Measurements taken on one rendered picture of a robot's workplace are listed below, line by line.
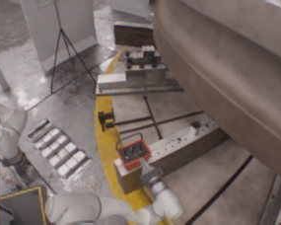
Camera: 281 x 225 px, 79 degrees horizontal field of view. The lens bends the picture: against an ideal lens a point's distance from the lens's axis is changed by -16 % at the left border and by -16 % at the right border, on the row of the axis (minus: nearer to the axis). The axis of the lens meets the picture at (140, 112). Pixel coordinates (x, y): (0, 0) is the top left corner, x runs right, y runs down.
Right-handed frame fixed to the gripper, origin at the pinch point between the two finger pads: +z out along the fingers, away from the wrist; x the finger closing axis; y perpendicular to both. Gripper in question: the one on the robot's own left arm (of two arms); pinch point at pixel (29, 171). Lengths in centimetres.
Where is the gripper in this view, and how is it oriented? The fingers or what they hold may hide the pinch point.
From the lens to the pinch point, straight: 133.1
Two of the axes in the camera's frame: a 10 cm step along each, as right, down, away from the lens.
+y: 9.2, -2.9, 2.7
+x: -3.9, -6.7, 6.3
